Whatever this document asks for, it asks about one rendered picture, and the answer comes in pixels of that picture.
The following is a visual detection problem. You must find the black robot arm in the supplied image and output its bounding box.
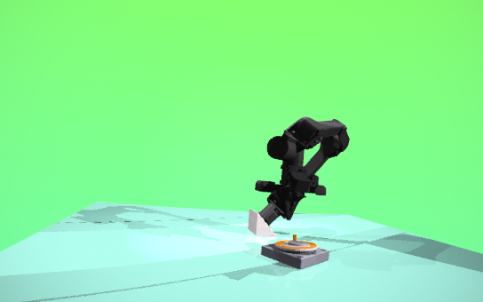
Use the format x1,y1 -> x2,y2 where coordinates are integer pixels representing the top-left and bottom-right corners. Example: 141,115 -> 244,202
259,116 -> 350,226

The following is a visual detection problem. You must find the orange round plate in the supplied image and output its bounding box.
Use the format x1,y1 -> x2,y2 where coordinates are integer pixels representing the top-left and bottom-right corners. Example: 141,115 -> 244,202
274,234 -> 317,251

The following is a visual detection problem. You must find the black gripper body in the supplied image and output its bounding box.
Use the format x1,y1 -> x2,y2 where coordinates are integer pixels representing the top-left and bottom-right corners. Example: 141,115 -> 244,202
255,162 -> 327,195

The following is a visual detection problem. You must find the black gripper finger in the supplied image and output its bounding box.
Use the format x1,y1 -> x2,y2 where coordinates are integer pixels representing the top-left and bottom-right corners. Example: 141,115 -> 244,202
289,194 -> 306,221
275,193 -> 292,220

